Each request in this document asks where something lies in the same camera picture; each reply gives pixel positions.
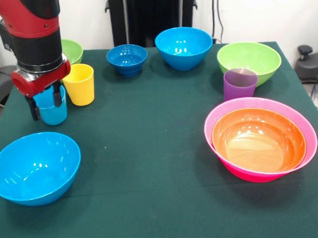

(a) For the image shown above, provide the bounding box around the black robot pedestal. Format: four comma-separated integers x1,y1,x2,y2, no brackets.
104,0,200,50

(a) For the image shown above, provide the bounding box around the small dark blue bowl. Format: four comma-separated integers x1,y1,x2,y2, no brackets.
105,43,149,78

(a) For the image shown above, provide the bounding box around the purple plastic cup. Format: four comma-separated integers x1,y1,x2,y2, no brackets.
222,67,260,102

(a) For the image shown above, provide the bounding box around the dark green tablecloth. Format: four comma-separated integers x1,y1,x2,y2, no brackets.
0,38,318,238

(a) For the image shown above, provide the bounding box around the green plastic bowl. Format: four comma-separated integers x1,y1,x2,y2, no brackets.
60,38,85,65
216,39,283,89

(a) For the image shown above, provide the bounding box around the orange plastic bowl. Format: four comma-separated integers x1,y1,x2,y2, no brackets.
210,105,308,176

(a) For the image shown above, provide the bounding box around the light blue plastic bowl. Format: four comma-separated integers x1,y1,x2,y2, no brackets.
154,25,215,73
0,130,84,208

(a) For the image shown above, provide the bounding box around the black wall cable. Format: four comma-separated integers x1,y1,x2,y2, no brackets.
210,0,225,44

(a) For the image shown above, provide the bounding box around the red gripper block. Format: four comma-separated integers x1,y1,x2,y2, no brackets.
10,53,74,123

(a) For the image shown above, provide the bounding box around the black equipment with knob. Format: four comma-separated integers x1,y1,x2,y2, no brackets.
293,44,318,103

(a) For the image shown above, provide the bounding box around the large pink plastic bowl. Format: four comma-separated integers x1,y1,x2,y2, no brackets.
202,94,318,186

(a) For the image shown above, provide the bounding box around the yellow plastic cup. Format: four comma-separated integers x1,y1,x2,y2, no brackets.
61,63,96,108

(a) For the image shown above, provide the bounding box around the light blue plastic cup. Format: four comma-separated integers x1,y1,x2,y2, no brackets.
33,85,69,127

